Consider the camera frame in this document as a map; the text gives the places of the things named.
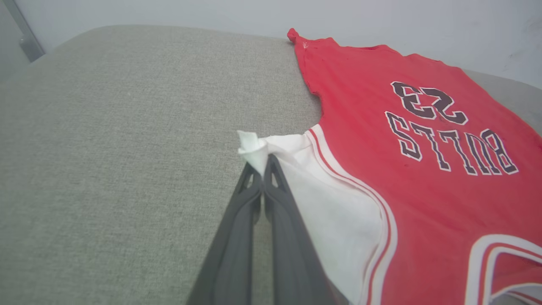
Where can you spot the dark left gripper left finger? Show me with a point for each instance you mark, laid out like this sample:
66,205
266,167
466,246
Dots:
233,254

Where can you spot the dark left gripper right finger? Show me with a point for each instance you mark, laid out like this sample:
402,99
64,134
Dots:
292,254

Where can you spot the grey metal bar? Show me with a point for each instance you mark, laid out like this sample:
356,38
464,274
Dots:
25,34

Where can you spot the red and white basketball jersey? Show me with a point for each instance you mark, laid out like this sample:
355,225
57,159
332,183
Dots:
402,203

